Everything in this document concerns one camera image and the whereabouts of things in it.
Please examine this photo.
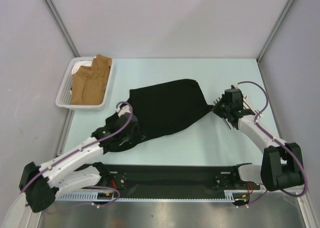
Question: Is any striped white tank top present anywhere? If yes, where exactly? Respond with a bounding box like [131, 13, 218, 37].
[222, 86, 258, 129]

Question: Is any black tank top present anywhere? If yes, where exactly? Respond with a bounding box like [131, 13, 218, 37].
[102, 79, 213, 152]

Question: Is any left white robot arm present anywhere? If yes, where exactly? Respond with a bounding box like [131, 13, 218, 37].
[19, 102, 144, 213]

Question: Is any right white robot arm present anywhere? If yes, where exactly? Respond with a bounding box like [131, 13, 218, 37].
[212, 85, 308, 191]

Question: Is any brown tank top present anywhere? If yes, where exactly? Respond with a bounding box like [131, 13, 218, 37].
[69, 54, 113, 105]

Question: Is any white plastic basket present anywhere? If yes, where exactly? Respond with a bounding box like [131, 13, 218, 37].
[55, 57, 115, 111]

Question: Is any slotted cable duct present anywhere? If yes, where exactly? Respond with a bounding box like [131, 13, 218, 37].
[55, 191, 249, 203]

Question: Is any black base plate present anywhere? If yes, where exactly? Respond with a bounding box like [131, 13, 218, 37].
[82, 162, 266, 200]

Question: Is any right aluminium corner post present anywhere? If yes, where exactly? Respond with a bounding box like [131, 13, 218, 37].
[256, 0, 296, 64]

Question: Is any aluminium corner post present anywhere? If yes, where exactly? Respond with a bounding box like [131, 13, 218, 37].
[43, 0, 80, 58]
[256, 0, 296, 64]

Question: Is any left aluminium corner post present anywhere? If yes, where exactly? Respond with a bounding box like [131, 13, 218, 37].
[43, 0, 80, 58]

